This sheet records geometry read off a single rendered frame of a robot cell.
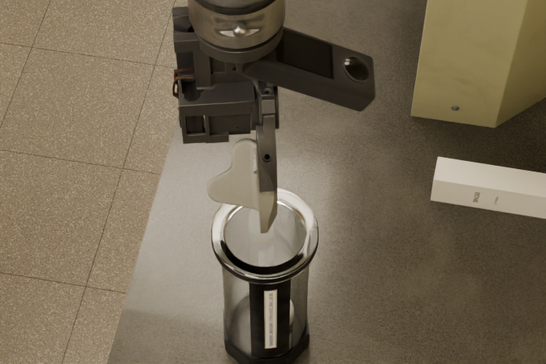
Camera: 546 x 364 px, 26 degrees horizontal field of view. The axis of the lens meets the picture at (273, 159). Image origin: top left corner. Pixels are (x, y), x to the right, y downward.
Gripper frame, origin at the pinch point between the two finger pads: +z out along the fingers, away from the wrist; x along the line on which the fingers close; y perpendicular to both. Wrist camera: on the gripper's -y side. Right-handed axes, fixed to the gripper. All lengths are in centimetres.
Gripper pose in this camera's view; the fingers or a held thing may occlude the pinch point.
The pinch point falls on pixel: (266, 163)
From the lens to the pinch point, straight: 108.4
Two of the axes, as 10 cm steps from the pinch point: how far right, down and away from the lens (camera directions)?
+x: 0.8, 8.1, -5.8
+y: -10.0, 0.6, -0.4
